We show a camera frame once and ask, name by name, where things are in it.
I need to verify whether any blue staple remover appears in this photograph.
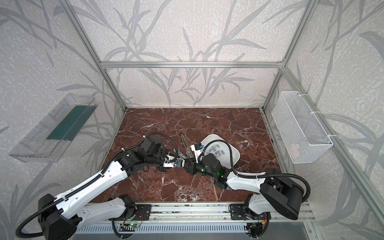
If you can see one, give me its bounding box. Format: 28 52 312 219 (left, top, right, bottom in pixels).
178 152 187 159

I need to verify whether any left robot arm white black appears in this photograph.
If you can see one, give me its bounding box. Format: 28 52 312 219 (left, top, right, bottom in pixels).
38 144 184 240

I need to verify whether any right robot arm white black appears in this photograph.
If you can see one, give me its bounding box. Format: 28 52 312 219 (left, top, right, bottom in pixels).
183 154 311 220

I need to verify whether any grey staple strips pile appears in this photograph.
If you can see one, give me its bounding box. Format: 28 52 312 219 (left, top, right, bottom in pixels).
205 142 225 159

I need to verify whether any green circuit board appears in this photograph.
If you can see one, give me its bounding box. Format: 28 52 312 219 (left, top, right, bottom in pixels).
120 223 142 232

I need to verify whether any pink item in basket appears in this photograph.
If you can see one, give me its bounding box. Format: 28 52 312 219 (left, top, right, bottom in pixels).
288 144 301 159

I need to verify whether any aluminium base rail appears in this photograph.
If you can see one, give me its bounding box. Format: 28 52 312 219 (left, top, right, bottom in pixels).
62 202 316 224

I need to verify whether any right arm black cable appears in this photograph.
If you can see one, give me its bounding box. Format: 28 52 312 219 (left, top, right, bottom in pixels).
197 139 311 203

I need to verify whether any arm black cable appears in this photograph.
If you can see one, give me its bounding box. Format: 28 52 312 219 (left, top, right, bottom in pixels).
197 139 311 203
14 131 180 239

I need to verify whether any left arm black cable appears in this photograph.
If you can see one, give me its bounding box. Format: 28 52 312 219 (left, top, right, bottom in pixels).
14 131 180 239

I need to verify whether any white wire mesh basket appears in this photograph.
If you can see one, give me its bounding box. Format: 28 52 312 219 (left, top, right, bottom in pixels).
272 91 334 164

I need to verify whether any clear plastic wall bin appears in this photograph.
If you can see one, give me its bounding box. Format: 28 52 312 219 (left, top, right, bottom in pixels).
9 94 98 163

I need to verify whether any aluminium cage frame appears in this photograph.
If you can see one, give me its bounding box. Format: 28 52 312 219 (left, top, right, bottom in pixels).
59 1 384 222

